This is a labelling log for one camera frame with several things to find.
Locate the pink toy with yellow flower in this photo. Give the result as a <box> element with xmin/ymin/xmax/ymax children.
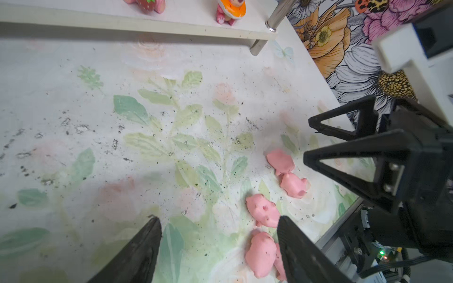
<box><xmin>124</xmin><ymin>0</ymin><xmax>166</xmax><ymax>14</ymax></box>

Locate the white two-tier shelf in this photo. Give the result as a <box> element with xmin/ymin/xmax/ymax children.
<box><xmin>1</xmin><ymin>1</ymin><xmax>294</xmax><ymax>55</ymax></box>

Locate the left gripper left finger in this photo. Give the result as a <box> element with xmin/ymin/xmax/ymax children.
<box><xmin>89</xmin><ymin>216</ymin><xmax>162</xmax><ymax>283</ymax></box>

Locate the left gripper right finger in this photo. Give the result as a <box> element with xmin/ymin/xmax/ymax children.
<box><xmin>277</xmin><ymin>216</ymin><xmax>351</xmax><ymax>283</ymax></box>

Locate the aluminium front rail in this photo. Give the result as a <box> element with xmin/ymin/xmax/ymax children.
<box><xmin>314</xmin><ymin>197</ymin><xmax>404</xmax><ymax>283</ymax></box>

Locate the small pink pig toy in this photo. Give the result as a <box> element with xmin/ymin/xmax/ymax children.
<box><xmin>245</xmin><ymin>193</ymin><xmax>281</xmax><ymax>228</ymax></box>
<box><xmin>245</xmin><ymin>232</ymin><xmax>277</xmax><ymax>278</ymax></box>
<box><xmin>274</xmin><ymin>243</ymin><xmax>287</xmax><ymax>281</ymax></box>
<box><xmin>280</xmin><ymin>173</ymin><xmax>311</xmax><ymax>199</ymax></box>
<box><xmin>266</xmin><ymin>149</ymin><xmax>296</xmax><ymax>176</ymax></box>

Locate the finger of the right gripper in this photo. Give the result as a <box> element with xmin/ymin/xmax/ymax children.
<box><xmin>303</xmin><ymin>130</ymin><xmax>414</xmax><ymax>212</ymax></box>
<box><xmin>309</xmin><ymin>96</ymin><xmax>379</xmax><ymax>141</ymax></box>

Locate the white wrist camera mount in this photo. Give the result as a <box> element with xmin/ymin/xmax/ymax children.
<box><xmin>372</xmin><ymin>1</ymin><xmax>453</xmax><ymax>125</ymax></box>

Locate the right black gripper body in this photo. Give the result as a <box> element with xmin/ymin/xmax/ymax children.
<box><xmin>361</xmin><ymin>99</ymin><xmax>453</xmax><ymax>262</ymax></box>

